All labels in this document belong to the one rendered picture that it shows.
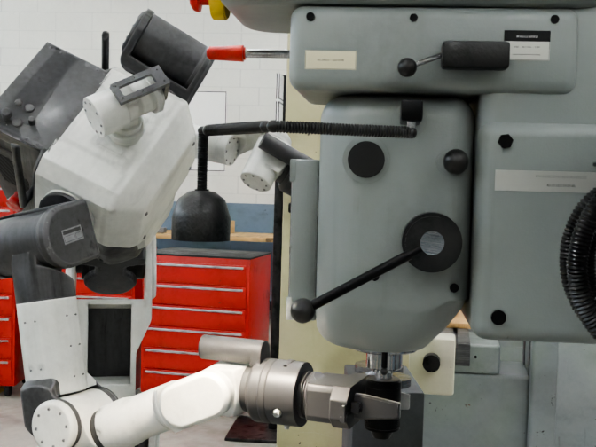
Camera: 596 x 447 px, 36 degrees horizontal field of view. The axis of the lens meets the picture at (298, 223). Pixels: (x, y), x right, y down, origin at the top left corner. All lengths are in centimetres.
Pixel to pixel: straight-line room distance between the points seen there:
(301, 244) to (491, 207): 26
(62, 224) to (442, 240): 61
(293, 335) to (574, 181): 198
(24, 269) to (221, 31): 915
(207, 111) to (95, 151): 892
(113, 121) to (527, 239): 66
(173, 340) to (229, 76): 500
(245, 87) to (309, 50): 928
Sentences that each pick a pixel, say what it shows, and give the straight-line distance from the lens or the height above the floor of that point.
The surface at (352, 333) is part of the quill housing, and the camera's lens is 114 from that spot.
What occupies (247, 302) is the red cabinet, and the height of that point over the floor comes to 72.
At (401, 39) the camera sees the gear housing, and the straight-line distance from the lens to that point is 109.
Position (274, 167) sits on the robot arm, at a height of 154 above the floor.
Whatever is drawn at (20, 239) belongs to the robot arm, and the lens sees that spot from 143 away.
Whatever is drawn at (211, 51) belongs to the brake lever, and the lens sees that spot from 132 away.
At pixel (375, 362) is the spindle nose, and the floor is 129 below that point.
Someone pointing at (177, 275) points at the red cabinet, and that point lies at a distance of 589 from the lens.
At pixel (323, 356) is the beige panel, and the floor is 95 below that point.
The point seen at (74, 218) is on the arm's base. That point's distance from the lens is 144.
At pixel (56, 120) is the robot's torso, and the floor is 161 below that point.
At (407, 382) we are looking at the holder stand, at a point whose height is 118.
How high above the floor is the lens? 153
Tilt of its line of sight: 3 degrees down
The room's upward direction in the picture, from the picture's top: 2 degrees clockwise
